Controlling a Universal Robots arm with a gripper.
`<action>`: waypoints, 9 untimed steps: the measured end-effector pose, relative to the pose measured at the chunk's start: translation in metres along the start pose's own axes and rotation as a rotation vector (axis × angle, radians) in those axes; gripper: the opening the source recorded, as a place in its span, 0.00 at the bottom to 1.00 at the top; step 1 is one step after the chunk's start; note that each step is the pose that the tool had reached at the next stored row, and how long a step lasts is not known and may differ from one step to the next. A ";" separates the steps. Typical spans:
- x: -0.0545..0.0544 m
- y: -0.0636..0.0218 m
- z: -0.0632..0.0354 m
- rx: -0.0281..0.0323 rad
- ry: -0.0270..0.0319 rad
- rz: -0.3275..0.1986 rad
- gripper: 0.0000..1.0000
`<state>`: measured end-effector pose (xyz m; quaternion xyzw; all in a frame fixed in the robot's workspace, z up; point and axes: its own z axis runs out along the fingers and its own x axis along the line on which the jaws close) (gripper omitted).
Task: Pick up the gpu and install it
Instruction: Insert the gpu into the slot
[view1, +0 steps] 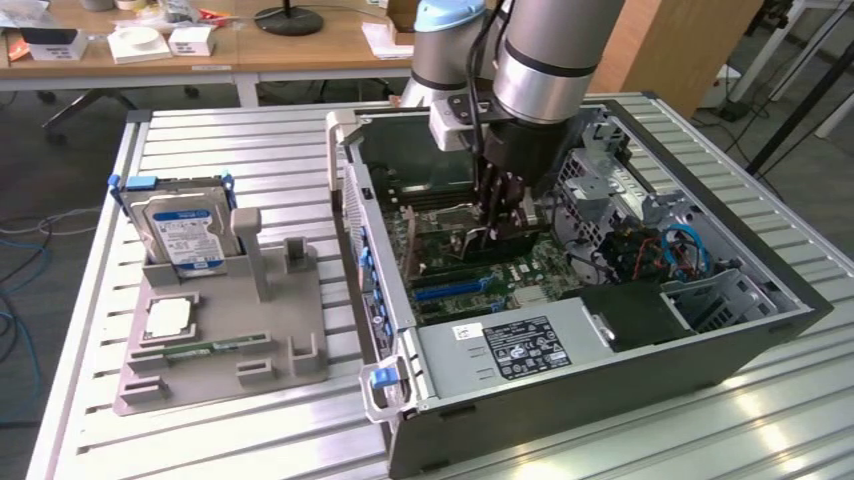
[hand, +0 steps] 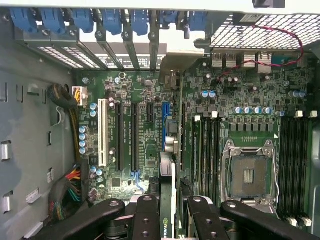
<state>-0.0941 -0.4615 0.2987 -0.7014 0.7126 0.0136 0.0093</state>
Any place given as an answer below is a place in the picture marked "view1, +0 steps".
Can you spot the black slanted pole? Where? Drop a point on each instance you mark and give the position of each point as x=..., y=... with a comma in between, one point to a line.
x=794, y=115

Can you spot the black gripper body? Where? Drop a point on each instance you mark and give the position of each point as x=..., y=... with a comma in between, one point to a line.
x=527, y=147

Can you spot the blue disk caddy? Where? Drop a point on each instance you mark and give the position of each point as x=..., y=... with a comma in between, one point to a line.
x=141, y=182

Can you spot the small white box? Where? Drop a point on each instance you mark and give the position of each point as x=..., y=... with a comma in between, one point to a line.
x=191, y=41

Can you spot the black chair base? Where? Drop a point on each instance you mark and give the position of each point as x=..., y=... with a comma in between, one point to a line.
x=87, y=110

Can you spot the metal disk bay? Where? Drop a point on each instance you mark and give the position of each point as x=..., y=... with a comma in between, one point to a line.
x=728, y=300

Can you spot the green motherboard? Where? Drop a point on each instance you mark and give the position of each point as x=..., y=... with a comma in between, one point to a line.
x=548, y=270

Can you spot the silver chipset heat sink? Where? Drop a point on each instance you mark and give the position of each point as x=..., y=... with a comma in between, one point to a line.
x=530, y=297

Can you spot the grey card retainer flap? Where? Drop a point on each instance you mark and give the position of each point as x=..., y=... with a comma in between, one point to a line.
x=343, y=125

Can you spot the long blue expansion slot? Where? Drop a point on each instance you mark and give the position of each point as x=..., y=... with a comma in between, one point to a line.
x=450, y=291

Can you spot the perforated metal drive cage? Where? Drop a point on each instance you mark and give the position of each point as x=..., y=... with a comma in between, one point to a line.
x=588, y=200

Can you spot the black open PC case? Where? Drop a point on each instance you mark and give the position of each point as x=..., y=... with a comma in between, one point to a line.
x=601, y=400

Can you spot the black flat device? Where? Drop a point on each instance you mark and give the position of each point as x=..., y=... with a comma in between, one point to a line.
x=47, y=35

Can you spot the grey parts rack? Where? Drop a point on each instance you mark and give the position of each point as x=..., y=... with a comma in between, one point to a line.
x=221, y=320

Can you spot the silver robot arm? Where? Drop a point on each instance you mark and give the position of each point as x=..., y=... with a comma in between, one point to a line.
x=548, y=60

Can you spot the CPU socket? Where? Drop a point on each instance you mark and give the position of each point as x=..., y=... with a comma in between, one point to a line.
x=447, y=217

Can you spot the black power adapter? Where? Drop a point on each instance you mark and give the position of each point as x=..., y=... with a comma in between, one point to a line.
x=733, y=111

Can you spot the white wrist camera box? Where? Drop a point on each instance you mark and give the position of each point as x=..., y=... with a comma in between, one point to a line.
x=450, y=127

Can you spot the wooden cabinet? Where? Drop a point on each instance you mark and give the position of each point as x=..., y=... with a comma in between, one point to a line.
x=674, y=50

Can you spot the grey power supply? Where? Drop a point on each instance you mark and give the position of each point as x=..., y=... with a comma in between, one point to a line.
x=461, y=360

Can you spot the orange packet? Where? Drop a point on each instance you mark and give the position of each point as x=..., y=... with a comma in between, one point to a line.
x=16, y=51

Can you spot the black round lamp base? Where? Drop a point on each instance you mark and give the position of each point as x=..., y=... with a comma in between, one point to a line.
x=290, y=22

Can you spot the silver CPU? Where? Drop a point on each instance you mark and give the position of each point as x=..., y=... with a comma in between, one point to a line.
x=170, y=319

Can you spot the white paper stack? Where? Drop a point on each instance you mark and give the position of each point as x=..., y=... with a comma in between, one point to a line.
x=387, y=42

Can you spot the black graphics card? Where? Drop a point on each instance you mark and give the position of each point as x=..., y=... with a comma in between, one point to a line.
x=494, y=247

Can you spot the wooden desk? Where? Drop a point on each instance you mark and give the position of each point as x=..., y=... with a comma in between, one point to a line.
x=301, y=55

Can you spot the white labelled box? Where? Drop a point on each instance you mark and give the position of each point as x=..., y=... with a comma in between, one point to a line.
x=60, y=51

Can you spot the green RAM stick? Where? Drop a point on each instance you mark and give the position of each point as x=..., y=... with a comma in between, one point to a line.
x=201, y=350

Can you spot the white desk frame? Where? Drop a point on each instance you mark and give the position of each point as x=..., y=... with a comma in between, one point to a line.
x=801, y=50

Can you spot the blue case latch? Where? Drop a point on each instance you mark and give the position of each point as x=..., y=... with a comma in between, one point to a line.
x=382, y=378

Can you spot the white block with round cup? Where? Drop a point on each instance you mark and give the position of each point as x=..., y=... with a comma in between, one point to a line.
x=137, y=45

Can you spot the black plastic shroud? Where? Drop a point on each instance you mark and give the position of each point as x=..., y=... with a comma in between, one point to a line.
x=634, y=315

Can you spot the hard disk with blue label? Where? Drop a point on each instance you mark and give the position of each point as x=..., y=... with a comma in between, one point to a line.
x=181, y=235

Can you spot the brown cardboard box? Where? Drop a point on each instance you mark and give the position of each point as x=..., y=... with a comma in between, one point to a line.
x=401, y=15

